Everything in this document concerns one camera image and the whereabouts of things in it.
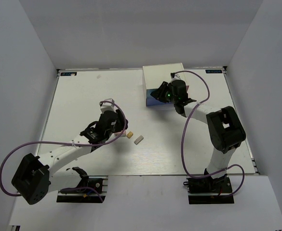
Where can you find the white drawer cabinet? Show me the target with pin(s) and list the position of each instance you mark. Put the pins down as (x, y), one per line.
(154, 75)

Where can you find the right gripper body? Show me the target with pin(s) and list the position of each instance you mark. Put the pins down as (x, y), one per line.
(166, 94)

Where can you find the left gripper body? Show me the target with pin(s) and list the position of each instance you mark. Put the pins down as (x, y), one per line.
(118, 126)

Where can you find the yellow eraser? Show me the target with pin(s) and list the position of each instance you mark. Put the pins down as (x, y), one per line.
(130, 134)

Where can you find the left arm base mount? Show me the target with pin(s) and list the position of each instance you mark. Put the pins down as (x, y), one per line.
(91, 190)

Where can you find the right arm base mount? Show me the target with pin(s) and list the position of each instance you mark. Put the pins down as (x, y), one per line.
(207, 191)

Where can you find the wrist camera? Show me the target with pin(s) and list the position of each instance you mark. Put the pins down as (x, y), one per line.
(175, 76)
(107, 106)

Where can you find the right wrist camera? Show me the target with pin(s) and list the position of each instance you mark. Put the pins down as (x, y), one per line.
(175, 76)

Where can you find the pink correction tape dispenser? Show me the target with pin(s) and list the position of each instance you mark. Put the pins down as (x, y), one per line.
(121, 133)

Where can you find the white dirty eraser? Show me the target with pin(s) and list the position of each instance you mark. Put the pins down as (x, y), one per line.
(138, 140)

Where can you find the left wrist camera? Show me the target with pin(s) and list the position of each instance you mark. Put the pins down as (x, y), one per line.
(107, 106)

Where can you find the dark blue drawer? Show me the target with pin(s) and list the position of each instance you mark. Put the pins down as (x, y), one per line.
(151, 101)

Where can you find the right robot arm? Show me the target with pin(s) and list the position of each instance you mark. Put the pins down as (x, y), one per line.
(225, 129)

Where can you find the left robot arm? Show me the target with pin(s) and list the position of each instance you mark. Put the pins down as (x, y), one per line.
(38, 175)

